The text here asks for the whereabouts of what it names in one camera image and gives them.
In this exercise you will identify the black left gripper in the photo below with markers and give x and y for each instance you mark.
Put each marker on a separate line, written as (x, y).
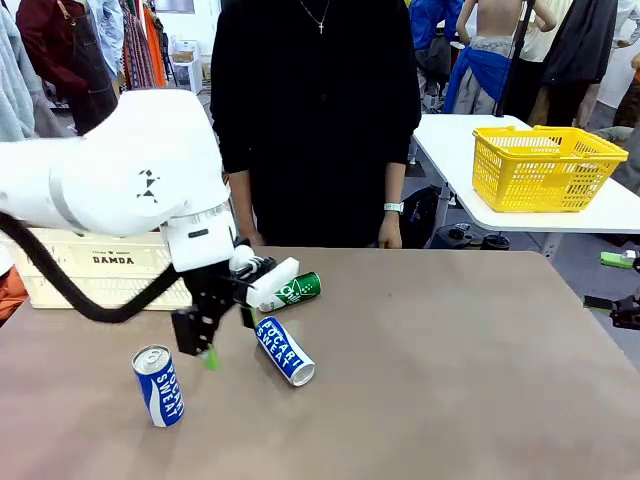
(215, 292)

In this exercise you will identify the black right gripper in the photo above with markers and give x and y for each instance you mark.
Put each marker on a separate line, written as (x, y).
(630, 312)

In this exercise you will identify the blue Pocari Sweat can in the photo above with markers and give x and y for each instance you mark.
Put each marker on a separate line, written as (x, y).
(282, 350)
(160, 387)

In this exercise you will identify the green Chilsung cider can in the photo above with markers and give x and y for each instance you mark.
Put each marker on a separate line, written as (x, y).
(300, 289)

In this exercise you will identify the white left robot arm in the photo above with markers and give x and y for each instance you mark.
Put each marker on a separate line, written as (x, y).
(125, 160)

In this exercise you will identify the person's right forearm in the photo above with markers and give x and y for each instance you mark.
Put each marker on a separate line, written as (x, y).
(240, 200)

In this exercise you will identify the person's left forearm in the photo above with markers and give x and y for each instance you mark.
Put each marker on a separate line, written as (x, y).
(395, 182)

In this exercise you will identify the yellow plastic basket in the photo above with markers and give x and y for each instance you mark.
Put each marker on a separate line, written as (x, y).
(525, 175)

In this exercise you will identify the person's right hand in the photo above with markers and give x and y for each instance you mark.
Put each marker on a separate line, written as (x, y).
(254, 240)

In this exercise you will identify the person's left hand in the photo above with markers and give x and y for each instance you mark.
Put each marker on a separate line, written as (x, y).
(390, 232)

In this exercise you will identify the grey garment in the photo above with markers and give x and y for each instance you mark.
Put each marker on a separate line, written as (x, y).
(632, 175)

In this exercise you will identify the black caster base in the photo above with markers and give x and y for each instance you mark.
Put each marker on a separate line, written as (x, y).
(492, 242)

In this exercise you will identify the tan trousers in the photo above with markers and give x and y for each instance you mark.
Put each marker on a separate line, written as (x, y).
(585, 105)

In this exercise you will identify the white side table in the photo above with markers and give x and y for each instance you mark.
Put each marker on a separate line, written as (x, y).
(450, 150)

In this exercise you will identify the white wristwatch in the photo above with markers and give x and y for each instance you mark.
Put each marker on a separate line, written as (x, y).
(393, 207)

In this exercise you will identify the white coat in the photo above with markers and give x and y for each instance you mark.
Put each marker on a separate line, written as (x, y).
(617, 70)

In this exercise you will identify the orange cloth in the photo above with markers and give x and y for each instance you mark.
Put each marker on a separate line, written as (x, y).
(12, 295)

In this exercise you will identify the person's black shirt torso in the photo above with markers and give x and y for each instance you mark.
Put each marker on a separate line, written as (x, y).
(315, 125)

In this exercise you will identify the black stand pole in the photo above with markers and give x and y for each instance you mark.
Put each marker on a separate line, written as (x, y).
(510, 65)

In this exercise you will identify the black jacket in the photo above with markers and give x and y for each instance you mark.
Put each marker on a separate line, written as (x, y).
(580, 45)

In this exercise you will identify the blue wrap skirt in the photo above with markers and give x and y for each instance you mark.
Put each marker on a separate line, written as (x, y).
(480, 70)

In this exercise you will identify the brown cardboard box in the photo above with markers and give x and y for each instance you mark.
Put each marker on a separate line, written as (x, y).
(207, 71)

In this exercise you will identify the cream short-sleeved shirt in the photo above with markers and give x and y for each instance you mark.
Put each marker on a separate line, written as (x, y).
(542, 35)

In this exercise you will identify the white floor appliance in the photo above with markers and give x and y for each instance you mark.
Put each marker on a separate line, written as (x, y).
(189, 70)

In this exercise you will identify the orange hanging garment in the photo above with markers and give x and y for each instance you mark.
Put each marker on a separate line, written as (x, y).
(156, 50)

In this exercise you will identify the beige bare mannequin torso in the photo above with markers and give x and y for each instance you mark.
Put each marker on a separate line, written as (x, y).
(492, 17)

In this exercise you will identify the patterned hanging garment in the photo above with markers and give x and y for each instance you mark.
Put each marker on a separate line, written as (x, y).
(135, 50)

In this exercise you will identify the mannequin with dark apron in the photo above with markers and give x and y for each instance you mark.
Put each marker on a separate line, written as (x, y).
(85, 65)

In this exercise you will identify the person in blue jacket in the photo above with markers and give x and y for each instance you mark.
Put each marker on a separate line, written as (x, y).
(432, 25)

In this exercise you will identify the light blue hanging shirt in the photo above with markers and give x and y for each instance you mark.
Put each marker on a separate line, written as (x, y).
(107, 35)

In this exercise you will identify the light blue fuzzy sweater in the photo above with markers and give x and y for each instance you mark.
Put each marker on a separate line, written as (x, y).
(15, 85)

